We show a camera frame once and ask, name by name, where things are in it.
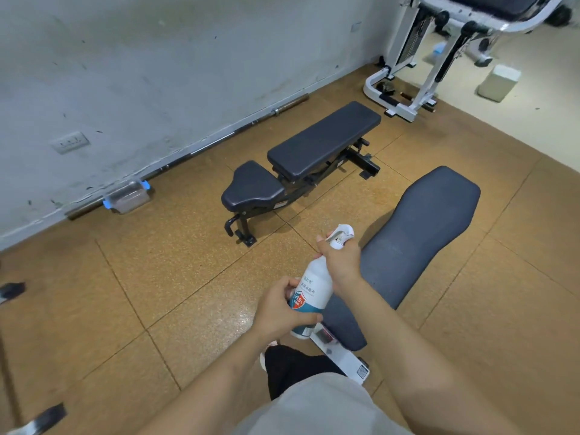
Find person's left hand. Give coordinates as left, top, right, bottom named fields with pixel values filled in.
left=251, top=275, right=325, bottom=343

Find person's right hand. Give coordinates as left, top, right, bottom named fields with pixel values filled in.
left=315, top=233, right=363, bottom=295

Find white spray bottle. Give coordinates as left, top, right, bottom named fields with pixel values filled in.
left=289, top=224, right=355, bottom=340

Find black bench white frame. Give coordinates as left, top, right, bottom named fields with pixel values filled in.
left=309, top=166, right=481, bottom=387

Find adjustable black weight bench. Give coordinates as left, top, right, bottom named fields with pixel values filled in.
left=221, top=101, right=382, bottom=248

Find person's right forearm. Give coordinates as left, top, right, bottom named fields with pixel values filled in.
left=335, top=285, right=526, bottom=435

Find person's left forearm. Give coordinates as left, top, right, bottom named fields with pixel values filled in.
left=135, top=332, right=272, bottom=435

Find white left shoe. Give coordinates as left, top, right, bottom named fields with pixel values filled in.
left=259, top=341, right=278, bottom=371

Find black trousers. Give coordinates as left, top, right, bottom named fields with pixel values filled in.
left=264, top=345, right=347, bottom=402

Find grey shirt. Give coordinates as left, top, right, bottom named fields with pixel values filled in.
left=231, top=373, right=413, bottom=435

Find long steel barbell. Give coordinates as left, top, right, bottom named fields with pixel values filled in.
left=65, top=93, right=311, bottom=221

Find clear storage box blue clips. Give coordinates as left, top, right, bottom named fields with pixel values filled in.
left=102, top=179, right=151, bottom=216

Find white blue plastic bottle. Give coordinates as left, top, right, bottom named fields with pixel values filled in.
left=424, top=40, right=450, bottom=66

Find white gym machine frame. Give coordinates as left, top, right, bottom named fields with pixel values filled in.
left=363, top=0, right=574, bottom=124

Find grey wall box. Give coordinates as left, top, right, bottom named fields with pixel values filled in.
left=477, top=63, right=522, bottom=103

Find white wall outlet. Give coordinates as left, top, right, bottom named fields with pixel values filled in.
left=50, top=130, right=90, bottom=155

